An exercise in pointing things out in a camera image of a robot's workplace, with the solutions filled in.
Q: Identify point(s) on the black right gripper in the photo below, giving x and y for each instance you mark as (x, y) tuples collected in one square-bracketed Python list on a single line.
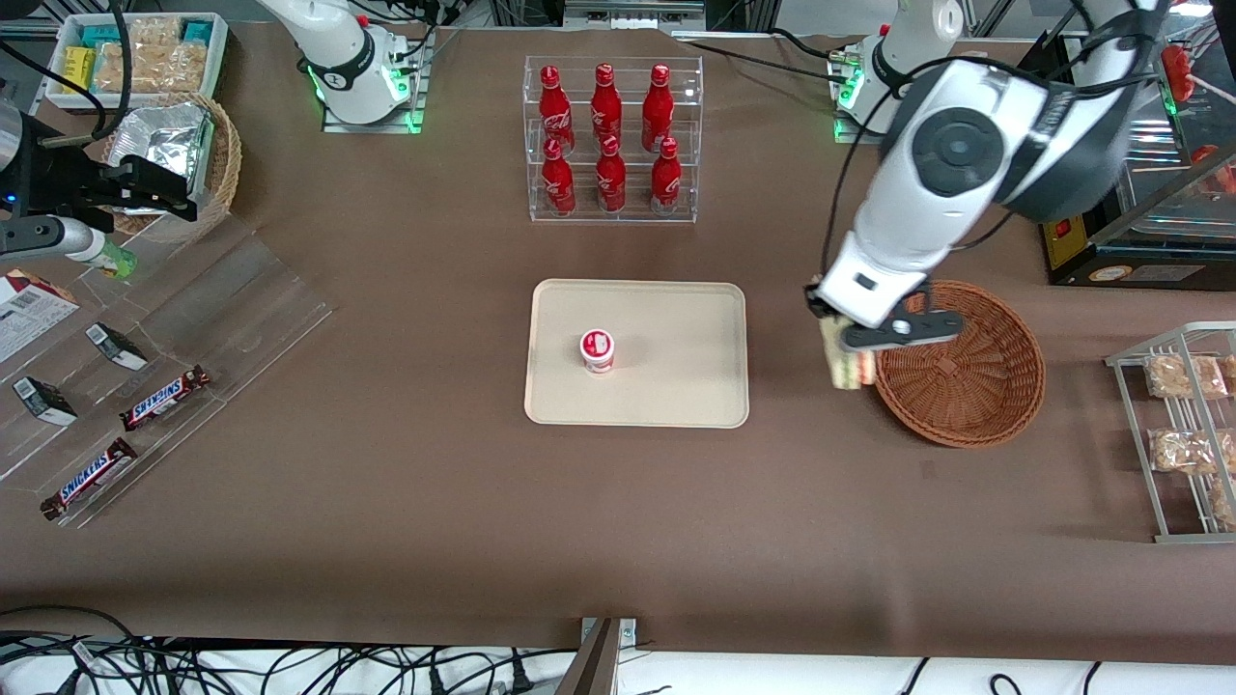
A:
[(60, 180)]

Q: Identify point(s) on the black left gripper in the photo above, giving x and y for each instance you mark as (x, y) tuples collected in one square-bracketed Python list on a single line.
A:
[(822, 306)]

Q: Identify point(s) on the triangular sandwich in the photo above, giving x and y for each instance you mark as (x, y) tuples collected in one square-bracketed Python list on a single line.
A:
[(845, 367)]

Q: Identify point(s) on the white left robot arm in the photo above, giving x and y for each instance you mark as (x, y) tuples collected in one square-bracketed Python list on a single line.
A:
[(966, 145)]

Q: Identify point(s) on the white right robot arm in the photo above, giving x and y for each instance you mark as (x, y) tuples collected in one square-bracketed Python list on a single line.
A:
[(348, 68)]

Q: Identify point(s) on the tan wicker basket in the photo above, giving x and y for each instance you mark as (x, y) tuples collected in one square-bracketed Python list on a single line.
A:
[(224, 164)]

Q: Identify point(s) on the beige plastic tray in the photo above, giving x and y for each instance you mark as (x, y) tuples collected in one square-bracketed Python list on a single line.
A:
[(676, 367)]

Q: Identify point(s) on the brown wicker basket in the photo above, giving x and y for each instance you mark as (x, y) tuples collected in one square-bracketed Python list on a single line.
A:
[(966, 396)]

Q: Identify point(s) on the silver foil bag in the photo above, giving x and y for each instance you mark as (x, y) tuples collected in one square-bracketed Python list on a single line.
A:
[(169, 135)]

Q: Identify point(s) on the clear bagged snack pack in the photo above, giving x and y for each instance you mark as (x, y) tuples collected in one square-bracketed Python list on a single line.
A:
[(154, 58)]

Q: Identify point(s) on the clear acrylic display stand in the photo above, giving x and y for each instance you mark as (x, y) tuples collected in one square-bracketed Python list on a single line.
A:
[(241, 309)]

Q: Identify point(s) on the yellow snack box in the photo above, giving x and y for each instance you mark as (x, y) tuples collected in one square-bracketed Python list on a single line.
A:
[(78, 69)]

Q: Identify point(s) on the white plastic bin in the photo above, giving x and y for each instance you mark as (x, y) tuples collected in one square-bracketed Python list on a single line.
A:
[(217, 58)]

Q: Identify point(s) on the small black white box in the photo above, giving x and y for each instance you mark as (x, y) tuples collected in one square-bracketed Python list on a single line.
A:
[(116, 347), (43, 401)]

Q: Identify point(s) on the teal snack box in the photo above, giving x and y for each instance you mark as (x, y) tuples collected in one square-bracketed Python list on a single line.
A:
[(198, 31)]

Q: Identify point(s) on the printed paper package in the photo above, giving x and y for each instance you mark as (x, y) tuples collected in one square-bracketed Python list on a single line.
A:
[(29, 314)]

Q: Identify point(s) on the red cola bottle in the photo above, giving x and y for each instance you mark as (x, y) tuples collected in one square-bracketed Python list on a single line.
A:
[(610, 183), (658, 101), (605, 97), (665, 183), (553, 101), (557, 183)]

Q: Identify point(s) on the clear acrylic bottle rack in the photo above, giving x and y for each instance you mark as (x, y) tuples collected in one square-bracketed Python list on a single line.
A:
[(695, 145)]

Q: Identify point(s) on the Snickers chocolate bar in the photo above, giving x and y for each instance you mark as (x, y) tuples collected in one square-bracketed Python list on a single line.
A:
[(89, 479), (164, 398)]

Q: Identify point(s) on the red white yogurt cup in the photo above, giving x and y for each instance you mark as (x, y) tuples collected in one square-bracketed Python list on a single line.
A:
[(598, 351)]

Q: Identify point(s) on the black food warmer case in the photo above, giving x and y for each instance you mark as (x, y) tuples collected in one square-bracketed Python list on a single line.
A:
[(1139, 261)]

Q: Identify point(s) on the clear wrapped pastry pack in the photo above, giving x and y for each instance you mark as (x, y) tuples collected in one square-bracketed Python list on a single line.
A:
[(1224, 504), (1183, 451), (1186, 376)]

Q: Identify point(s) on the red skewered food item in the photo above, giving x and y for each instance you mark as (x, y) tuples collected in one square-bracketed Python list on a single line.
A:
[(1178, 72)]

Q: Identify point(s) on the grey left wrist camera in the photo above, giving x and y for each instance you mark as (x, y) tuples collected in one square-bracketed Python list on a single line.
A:
[(903, 328)]

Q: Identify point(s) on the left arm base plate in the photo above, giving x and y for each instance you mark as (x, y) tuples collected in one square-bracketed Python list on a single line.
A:
[(850, 130)]

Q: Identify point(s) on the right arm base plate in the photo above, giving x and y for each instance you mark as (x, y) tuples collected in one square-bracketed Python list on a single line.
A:
[(410, 97)]

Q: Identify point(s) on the metal table bracket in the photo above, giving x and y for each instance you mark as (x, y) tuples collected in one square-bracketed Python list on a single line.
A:
[(601, 656)]

